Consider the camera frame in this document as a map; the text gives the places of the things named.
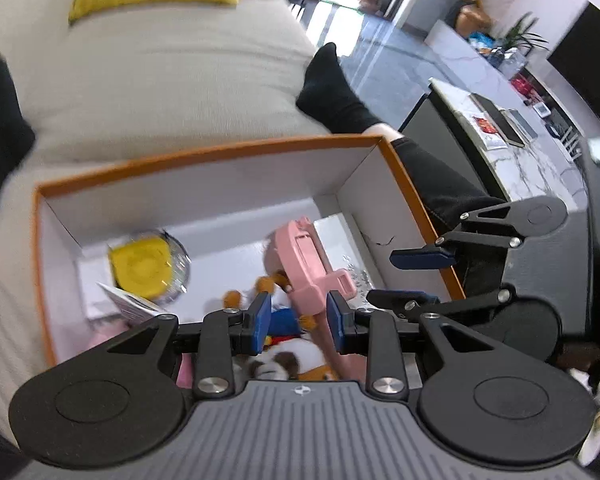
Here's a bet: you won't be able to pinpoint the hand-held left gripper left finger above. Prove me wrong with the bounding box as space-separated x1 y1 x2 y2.
107 291 274 400

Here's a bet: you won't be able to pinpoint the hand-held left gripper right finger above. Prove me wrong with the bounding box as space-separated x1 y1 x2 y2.
326 290 497 399

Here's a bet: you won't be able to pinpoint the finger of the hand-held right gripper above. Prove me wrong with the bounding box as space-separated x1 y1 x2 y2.
389 200 529 270
366 285 514 325

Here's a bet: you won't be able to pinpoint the blue plush toy orange feet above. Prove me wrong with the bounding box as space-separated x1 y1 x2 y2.
222 275 317 347

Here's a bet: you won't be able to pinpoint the pink plastic holder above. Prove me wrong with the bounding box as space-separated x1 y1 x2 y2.
262 217 369 382

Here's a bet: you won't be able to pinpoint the white packet with blue oval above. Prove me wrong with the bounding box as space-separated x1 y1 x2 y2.
96 281 164 322

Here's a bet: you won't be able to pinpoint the yellow lidded round container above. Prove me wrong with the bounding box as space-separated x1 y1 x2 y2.
107 229 192 307

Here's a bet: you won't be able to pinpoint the orange cardboard box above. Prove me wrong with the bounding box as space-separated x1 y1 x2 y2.
32 132 467 367

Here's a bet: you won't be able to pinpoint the marble coffee table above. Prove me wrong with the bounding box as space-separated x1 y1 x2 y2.
397 77 595 242

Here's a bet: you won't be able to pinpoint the white booklet red print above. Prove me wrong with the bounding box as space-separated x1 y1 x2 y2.
456 106 509 152

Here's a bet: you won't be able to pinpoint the grey notebook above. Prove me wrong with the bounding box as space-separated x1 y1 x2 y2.
500 108 539 143

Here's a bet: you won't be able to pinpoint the dark book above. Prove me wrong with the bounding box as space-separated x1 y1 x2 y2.
469 92 527 149

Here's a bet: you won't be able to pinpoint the red box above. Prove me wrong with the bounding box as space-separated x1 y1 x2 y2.
510 74 539 99

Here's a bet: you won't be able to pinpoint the white cabinet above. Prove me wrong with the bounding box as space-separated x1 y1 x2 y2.
424 19 583 128

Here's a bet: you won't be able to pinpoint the black television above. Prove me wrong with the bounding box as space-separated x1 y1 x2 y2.
546 1 600 129

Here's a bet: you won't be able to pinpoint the brown vase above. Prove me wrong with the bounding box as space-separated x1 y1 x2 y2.
452 2 494 37

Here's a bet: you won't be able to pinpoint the green potted plant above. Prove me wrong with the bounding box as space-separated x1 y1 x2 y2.
499 11 549 55

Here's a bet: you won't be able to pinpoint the beige fabric sofa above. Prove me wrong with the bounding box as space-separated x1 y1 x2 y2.
0 0 332 441

